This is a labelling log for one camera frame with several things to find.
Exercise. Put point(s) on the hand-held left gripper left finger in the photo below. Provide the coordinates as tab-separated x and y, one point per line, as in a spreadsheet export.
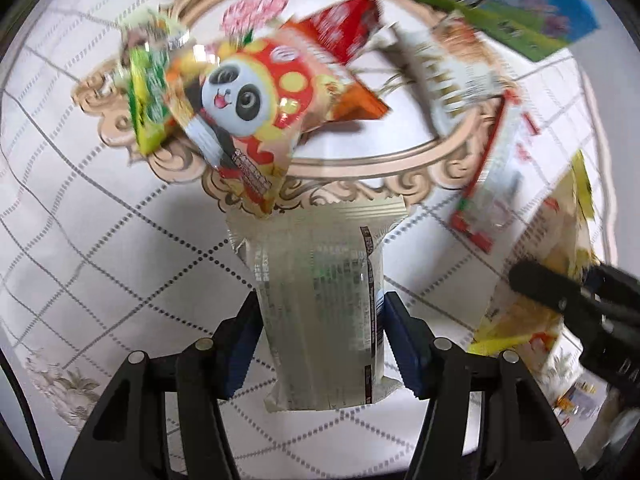
245	340

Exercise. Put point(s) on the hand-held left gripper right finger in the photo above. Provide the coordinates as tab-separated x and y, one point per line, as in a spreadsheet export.
405	350

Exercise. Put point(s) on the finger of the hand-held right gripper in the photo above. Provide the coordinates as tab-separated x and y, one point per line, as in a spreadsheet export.
615	282
545	282

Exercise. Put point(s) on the yellow clear-window snack packet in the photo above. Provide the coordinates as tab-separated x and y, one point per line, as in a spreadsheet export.
545	230

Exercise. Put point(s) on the silver white snack packet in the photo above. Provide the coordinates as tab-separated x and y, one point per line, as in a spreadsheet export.
320	310

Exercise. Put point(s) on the red and white snack packet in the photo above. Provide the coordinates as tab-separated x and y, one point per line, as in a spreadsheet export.
495	180

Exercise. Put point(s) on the white food-picture snack packet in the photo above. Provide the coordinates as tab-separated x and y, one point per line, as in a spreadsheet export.
450	80

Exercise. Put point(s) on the green snack packet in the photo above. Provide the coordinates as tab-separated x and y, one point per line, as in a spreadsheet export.
147	90

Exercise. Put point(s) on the white colourful small packet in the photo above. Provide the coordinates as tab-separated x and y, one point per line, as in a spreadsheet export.
580	400

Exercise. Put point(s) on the green blue printed poster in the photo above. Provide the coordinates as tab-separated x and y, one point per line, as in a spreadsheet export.
525	5

